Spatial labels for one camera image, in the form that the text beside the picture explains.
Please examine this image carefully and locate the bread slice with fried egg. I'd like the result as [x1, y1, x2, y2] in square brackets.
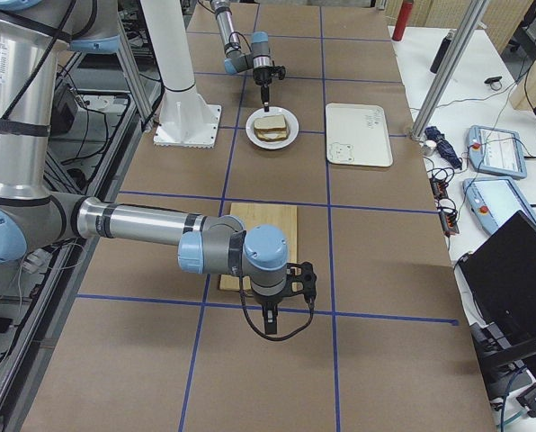
[254, 129, 290, 142]

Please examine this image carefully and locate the white round plate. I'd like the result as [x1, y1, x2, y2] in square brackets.
[246, 106, 299, 149]

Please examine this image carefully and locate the black bottle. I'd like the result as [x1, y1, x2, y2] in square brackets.
[430, 29, 456, 74]

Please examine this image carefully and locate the near blue teach pendant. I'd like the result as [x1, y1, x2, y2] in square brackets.
[462, 176, 536, 235]

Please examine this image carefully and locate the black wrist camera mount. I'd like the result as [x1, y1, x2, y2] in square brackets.
[283, 262, 317, 310]
[271, 66, 286, 80]

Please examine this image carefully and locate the white pedestal column base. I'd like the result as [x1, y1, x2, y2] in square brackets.
[141, 0, 221, 149]

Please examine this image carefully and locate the cream bear serving tray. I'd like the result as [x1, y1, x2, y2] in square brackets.
[326, 103, 393, 168]

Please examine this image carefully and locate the wooden cutting board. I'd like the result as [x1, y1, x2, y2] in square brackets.
[219, 202, 298, 296]

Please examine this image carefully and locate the black laptop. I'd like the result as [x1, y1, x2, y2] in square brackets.
[460, 211, 536, 338]

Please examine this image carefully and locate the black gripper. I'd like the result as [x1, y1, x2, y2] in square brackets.
[253, 292, 288, 336]
[253, 66, 273, 113]

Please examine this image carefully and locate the folded dark blue umbrella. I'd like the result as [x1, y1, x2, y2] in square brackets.
[424, 126, 462, 169]

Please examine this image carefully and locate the aluminium frame post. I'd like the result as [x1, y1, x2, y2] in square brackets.
[409, 0, 490, 141]

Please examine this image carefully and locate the small silver cylinder weight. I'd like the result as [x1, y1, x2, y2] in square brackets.
[422, 139, 437, 157]

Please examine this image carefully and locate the blue teach pendant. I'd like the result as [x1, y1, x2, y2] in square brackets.
[467, 125, 527, 180]
[462, 176, 536, 235]

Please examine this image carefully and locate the plain white bread slice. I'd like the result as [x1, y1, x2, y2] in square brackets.
[253, 114, 287, 133]

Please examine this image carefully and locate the far blue teach pendant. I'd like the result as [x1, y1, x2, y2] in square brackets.
[467, 125, 527, 180]

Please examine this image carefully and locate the red bottle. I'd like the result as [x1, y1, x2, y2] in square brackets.
[392, 0, 415, 41]

